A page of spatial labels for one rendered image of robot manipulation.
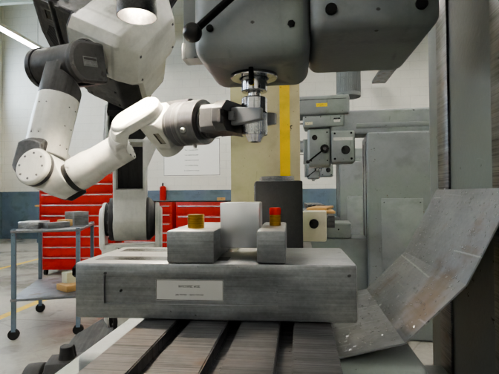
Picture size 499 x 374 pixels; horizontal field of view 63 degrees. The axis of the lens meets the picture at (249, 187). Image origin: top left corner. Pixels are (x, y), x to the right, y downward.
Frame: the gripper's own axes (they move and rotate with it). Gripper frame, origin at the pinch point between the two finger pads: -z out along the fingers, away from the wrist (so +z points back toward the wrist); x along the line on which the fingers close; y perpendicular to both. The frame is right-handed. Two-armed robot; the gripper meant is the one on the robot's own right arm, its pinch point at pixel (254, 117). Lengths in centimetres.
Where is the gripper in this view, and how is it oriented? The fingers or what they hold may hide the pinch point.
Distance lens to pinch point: 76.0
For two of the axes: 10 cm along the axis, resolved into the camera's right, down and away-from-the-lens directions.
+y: -0.1, 10.0, -0.1
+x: 4.9, 0.1, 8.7
